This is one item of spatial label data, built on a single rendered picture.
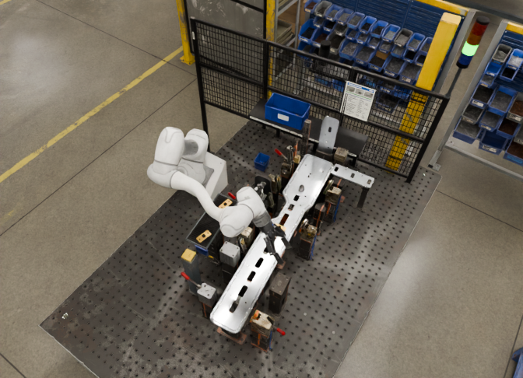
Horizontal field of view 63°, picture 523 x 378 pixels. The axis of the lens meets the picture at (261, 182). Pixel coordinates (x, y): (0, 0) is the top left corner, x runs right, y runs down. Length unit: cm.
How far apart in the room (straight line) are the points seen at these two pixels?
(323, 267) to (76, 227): 229
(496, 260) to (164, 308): 283
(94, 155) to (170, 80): 136
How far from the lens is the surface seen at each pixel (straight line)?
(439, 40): 277
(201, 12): 507
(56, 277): 398
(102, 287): 299
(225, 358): 269
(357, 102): 311
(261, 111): 334
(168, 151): 234
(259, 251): 261
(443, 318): 381
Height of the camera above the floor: 328
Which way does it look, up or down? 52 degrees down
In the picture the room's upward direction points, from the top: 2 degrees clockwise
